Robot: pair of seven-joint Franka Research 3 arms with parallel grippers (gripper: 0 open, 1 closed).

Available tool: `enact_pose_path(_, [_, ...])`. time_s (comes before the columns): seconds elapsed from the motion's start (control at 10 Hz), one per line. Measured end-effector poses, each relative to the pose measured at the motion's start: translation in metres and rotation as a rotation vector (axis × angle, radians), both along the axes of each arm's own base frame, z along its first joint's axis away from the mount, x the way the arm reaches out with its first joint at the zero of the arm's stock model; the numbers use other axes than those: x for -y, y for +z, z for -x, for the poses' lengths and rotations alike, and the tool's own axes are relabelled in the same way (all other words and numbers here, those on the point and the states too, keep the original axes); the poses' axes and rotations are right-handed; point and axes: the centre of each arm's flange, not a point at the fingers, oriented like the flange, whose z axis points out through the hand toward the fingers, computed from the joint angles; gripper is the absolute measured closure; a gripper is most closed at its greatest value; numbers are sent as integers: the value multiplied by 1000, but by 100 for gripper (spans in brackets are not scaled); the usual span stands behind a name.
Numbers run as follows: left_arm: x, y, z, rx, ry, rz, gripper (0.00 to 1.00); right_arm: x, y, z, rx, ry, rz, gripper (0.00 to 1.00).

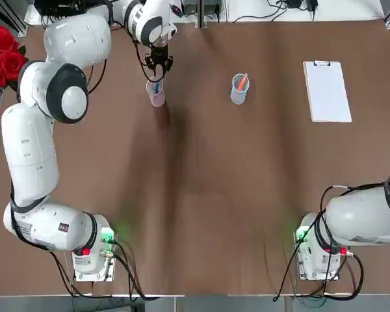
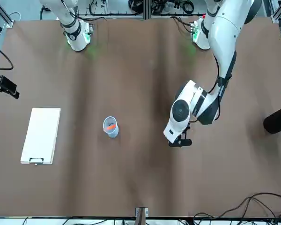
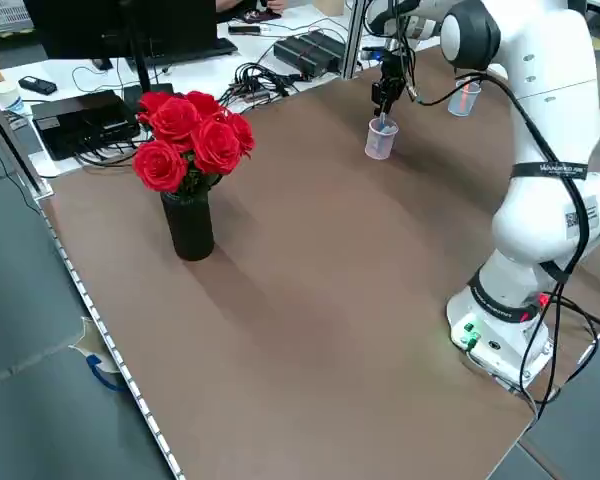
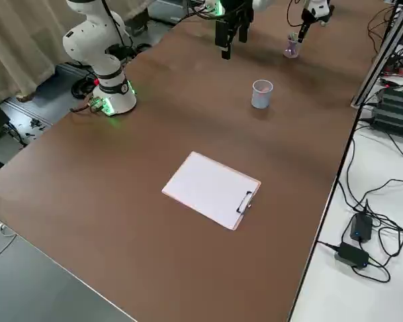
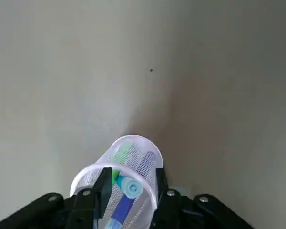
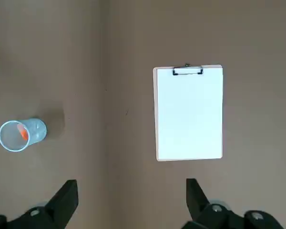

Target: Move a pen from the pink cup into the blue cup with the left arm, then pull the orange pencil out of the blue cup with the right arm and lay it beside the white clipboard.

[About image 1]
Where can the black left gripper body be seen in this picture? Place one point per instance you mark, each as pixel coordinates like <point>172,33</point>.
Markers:
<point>159,53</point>

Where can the blue pen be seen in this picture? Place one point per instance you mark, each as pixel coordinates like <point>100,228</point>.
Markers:
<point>156,87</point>

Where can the orange pencil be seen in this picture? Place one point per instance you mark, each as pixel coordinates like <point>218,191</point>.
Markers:
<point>243,81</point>

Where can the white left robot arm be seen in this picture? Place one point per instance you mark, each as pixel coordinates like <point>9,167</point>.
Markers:
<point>29,156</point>

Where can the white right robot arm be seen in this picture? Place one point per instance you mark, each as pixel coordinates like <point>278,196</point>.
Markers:
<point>360,214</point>

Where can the translucent pink cup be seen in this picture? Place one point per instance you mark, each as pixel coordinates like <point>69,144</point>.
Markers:
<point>156,100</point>

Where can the translucent blue cup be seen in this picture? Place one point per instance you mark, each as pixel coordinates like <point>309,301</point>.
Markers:
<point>239,97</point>

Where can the white clipboard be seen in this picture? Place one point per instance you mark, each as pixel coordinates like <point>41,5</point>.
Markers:
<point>328,94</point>

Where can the white desk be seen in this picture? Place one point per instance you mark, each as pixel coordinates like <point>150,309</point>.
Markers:
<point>247,9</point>

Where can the black flat device box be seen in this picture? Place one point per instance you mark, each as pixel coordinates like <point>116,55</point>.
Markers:
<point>68,6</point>

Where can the black power adapter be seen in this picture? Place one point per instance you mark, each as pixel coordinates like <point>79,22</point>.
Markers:
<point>292,3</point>
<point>312,4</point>

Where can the red rose bouquet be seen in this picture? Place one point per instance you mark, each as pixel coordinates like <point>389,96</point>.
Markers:
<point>1,55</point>

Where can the aluminium profile post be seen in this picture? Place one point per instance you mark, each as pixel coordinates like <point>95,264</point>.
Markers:
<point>202,14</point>

